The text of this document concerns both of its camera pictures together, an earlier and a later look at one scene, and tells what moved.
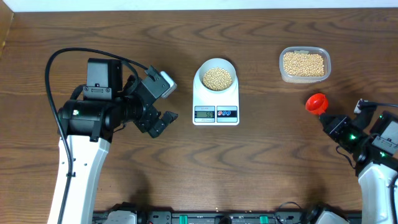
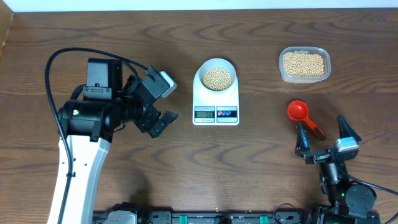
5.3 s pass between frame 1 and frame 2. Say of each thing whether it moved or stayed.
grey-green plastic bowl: stayed
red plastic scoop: moved
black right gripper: moved
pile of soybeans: stayed
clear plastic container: stayed
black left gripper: stayed
